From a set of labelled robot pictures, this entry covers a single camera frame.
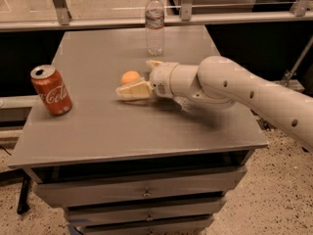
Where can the red Coca-Cola can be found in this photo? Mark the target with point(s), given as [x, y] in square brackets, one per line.
[50, 87]

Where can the black stand leg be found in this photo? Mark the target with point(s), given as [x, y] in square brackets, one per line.
[22, 203]

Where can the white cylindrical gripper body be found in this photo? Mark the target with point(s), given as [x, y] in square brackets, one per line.
[161, 78]

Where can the middle grey drawer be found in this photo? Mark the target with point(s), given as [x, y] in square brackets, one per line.
[145, 212]

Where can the metal railing frame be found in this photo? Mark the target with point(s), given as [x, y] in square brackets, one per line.
[31, 15]

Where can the clear plastic water bottle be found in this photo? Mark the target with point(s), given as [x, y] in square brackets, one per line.
[154, 25]

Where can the grey drawer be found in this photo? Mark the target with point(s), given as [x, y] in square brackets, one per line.
[152, 227]
[140, 187]
[145, 212]

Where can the grey drawer cabinet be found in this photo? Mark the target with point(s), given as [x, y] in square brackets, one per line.
[103, 137]

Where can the bottom grey drawer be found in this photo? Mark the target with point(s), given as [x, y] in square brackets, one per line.
[152, 227]

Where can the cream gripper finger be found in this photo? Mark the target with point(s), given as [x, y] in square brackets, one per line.
[152, 64]
[139, 88]

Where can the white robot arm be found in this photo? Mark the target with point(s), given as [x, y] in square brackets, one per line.
[219, 83]

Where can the top grey drawer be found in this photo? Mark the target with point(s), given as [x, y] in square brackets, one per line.
[140, 187]

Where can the orange fruit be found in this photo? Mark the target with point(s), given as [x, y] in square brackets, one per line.
[129, 76]

